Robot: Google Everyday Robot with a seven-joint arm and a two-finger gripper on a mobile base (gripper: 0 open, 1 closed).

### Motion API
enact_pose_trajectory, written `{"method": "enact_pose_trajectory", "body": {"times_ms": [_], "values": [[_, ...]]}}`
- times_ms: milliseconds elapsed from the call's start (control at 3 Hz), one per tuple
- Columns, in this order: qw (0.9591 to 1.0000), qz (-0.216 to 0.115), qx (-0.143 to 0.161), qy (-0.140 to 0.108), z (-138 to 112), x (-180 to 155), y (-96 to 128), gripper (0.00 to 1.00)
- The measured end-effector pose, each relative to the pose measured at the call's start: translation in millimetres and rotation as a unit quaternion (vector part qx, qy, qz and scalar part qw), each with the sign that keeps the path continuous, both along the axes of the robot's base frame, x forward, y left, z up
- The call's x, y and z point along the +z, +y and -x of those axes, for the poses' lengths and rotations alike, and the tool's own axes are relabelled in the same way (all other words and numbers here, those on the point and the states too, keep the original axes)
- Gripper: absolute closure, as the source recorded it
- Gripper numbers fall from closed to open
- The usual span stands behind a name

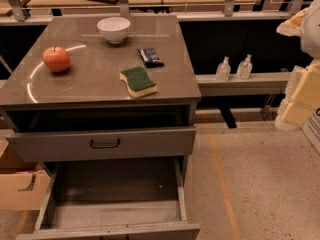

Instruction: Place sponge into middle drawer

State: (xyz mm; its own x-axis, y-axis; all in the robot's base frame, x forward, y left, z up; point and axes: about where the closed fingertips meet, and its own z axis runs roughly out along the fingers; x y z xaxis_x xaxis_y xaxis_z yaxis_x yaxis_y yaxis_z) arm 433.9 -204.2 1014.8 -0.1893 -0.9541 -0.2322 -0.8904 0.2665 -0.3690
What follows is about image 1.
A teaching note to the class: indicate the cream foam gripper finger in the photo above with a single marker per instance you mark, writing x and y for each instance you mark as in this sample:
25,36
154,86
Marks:
302,97
292,26

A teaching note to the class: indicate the green and yellow sponge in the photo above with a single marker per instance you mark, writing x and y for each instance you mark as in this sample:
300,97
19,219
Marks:
138,82

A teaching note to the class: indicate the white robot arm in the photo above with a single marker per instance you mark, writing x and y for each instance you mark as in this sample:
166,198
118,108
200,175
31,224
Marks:
310,36

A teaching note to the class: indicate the grey upper drawer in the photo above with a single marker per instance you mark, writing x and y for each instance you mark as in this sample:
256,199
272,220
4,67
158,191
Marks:
75,146

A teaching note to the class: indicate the grey drawer cabinet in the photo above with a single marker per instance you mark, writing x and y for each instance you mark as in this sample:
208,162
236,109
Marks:
89,95

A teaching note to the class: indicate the grey open middle drawer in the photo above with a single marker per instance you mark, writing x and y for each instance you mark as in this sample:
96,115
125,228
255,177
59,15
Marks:
125,199

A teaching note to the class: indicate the white printed sign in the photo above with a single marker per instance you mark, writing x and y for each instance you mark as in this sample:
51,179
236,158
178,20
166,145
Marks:
311,129

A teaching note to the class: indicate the clear pump bottle right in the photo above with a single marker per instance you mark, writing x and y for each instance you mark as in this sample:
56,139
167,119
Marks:
244,68

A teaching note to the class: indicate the clear pump bottle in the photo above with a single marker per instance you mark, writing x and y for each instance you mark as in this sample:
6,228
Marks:
244,68
223,70

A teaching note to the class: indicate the clear pump bottle left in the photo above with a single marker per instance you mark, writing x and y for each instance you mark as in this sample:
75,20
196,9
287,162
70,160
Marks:
223,70

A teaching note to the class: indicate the dark blue snack bar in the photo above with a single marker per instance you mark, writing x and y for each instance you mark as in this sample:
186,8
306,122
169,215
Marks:
150,58

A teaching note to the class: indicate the white ceramic bowl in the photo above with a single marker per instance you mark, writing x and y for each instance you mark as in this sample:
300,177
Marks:
114,29

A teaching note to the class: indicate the red apple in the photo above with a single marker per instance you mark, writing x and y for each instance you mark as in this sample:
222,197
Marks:
56,58

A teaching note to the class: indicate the cardboard box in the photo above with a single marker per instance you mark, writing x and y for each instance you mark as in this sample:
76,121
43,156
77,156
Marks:
22,185

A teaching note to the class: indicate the grey metal shelf rail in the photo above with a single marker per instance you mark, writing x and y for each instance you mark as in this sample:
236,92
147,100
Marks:
256,84

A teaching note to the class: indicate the black drawer handle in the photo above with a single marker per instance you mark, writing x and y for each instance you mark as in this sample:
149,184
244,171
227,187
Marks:
104,145

